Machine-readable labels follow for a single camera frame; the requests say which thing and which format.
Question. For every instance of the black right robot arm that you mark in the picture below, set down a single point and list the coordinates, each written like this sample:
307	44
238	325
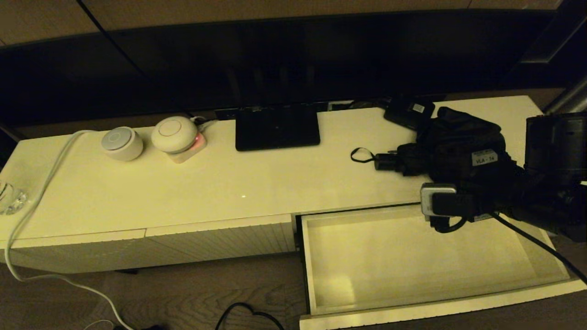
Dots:
555	146

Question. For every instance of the white ribbed curved cabinet panel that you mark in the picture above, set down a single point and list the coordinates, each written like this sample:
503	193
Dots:
82	254

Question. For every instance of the white ribbed drawer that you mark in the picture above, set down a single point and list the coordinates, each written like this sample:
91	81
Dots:
412	261

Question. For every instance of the clear glass object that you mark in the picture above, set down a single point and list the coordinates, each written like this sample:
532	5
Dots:
10	199

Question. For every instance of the white speaker with grey top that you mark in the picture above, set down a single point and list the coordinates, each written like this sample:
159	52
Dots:
121	143

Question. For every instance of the black television screen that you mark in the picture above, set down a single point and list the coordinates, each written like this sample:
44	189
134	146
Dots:
321	59

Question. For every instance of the black folding umbrella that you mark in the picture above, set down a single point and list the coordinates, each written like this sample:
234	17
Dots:
412	160

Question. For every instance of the small black set-top box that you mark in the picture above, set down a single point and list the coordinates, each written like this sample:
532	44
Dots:
408	114

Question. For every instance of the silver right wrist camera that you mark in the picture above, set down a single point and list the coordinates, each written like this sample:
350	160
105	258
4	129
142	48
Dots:
429	201

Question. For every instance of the black flat TV base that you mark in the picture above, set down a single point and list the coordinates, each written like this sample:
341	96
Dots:
275	130

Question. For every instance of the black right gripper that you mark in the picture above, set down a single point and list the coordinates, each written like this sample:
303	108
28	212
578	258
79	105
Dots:
463	160

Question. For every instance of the grey pleated curtain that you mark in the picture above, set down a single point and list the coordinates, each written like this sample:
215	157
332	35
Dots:
571	98

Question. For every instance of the white dome-shaped device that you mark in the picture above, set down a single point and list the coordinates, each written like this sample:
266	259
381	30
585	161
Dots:
174	134

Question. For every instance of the white power strip red light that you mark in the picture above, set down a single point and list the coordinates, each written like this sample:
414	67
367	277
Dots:
188	156

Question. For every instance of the dark wooden cabinet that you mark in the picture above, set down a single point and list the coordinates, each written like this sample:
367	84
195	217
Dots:
550	46

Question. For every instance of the white TV cabinet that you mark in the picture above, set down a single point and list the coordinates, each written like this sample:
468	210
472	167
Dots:
229	183

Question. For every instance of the white ribbed flat cabinet panel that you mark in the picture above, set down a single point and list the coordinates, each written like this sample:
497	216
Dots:
220	243

